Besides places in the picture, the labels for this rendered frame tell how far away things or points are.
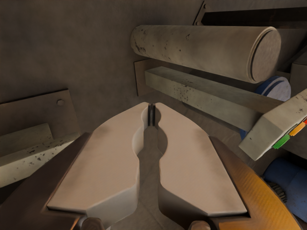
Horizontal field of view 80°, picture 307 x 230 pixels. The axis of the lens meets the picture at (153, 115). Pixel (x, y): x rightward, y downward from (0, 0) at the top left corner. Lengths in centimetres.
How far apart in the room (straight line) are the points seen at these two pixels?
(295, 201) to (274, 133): 260
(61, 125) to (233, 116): 60
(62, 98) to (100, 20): 31
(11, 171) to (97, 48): 48
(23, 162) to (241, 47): 53
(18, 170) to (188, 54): 50
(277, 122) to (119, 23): 62
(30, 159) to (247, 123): 53
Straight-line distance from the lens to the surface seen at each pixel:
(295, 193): 299
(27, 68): 73
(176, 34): 60
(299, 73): 189
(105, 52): 78
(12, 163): 51
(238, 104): 54
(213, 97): 58
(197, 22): 103
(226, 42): 47
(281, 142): 47
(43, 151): 50
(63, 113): 77
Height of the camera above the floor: 72
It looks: 48 degrees down
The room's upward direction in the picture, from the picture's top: 123 degrees clockwise
